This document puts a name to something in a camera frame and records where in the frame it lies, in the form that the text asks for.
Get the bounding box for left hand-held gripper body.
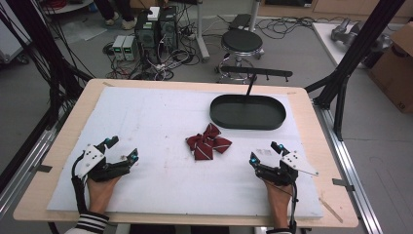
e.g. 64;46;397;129
71;144;132;183

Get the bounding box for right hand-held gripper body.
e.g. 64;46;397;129
254;150;320;187

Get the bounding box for person's left hand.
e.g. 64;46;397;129
85;175;122;215

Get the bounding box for person's right hand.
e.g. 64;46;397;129
263;179;294;211

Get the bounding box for white foam mat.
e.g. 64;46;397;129
46;85;325;220

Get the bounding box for black oval tray stand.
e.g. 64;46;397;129
208;65;294;132

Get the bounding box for red striped bow tie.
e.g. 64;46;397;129
185;122;234;162

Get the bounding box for thin wooden stick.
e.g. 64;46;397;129
319;197;345;224

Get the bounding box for grey power supply unit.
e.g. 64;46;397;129
123;35;139;62
111;34;128;61

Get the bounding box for black round stool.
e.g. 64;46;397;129
213;28;266;84

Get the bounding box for black computer tower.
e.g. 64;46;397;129
133;11;162;63
158;5;180;53

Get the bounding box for black flat device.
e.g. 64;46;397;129
228;13;253;31

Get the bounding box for grey machine part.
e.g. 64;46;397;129
330;17;362;47

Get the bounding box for white table leg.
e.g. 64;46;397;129
247;0;263;33
194;0;211;63

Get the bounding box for white box device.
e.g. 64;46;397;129
147;6;162;22

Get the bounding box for brown cardboard box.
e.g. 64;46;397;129
366;21;413;114

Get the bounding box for grey equipment case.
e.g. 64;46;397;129
0;12;32;65

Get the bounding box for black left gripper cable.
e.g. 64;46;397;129
70;151;92;216

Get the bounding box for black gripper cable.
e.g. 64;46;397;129
70;151;92;216
288;180;300;234

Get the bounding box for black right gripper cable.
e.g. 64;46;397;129
288;180;300;234

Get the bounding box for grey metal bracket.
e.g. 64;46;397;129
34;164;54;174
331;177;356;193

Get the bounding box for aluminium rail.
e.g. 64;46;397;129
0;126;60;216
312;99;385;234

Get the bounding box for tangle of floor cables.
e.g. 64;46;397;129
102;19;203;81

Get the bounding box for black floor cables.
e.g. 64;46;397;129
255;15;329;41

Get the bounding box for black metal frame stand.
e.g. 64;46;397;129
0;0;94;132
304;0;407;142

